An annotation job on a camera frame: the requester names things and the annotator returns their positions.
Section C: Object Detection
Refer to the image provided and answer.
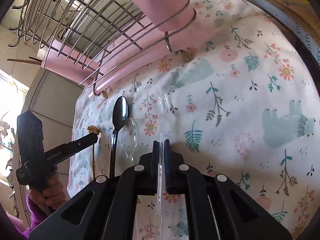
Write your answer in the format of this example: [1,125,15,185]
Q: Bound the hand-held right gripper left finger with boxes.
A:
[29,140,163,240]

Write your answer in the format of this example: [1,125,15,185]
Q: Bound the metal wire utensil rack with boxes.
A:
[7,0,198,98]

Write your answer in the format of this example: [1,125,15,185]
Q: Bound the pink plastic utensil cup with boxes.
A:
[110,0,197,32]
[36,39,105,86]

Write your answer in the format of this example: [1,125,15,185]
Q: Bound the bundle of wooden chopsticks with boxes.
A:
[7,56,45,67]

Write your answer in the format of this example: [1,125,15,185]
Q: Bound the thin gold utensil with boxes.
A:
[87,126,101,178]

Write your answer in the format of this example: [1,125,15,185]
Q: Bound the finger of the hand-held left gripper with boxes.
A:
[65,133,98,153]

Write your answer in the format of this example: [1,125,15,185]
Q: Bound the pink plastic drip tray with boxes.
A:
[80,30,198,93]

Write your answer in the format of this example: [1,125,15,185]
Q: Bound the black plastic spoon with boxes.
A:
[109,96,129,178]

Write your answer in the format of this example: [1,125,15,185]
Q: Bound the cardboard box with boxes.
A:
[217,0,320,67]

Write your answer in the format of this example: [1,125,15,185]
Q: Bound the clear plastic spoon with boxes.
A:
[121,117,139,162]

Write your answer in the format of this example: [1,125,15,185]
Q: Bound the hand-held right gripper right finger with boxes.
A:
[164,139,293,240]

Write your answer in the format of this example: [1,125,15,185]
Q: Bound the floral printed cloth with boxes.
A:
[67,0,320,240]

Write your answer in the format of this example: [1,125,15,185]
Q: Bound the person's left forearm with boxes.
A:
[7,196,50,240]

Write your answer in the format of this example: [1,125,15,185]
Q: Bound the person's left hand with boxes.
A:
[29,171,68,215]

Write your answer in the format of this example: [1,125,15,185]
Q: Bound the grey lower kitchen cabinets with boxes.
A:
[12,67,87,230]

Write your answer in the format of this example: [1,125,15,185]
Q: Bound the clear plastic fork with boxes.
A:
[154,85,173,240]

